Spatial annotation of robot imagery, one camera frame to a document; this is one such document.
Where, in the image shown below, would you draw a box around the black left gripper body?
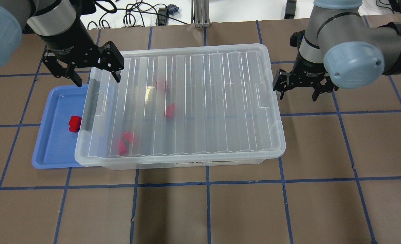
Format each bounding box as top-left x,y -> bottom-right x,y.
39,16 -> 104,69

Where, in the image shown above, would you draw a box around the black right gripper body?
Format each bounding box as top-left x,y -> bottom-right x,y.
281,30 -> 335,89

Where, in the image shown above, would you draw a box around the red block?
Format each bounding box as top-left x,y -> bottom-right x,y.
122,131 -> 139,145
165,103 -> 176,120
155,79 -> 168,93
68,115 -> 82,133
118,138 -> 129,156

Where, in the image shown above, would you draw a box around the clear plastic box lid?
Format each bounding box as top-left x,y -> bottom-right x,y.
75,43 -> 286,167

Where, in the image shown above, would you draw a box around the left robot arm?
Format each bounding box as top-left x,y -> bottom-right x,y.
0,0 -> 124,87

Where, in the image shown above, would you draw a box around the clear plastic storage box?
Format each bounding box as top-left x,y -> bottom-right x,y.
75,44 -> 286,170

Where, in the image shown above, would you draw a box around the blue plastic tray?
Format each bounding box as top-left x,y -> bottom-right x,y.
32,84 -> 88,169

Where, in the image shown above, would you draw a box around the black power adapter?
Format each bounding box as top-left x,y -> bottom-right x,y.
284,0 -> 297,19

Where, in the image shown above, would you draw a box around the black cables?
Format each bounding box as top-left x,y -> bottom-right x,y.
87,0 -> 189,31

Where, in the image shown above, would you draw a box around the aluminium frame post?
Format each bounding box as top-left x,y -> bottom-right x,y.
191,0 -> 211,28

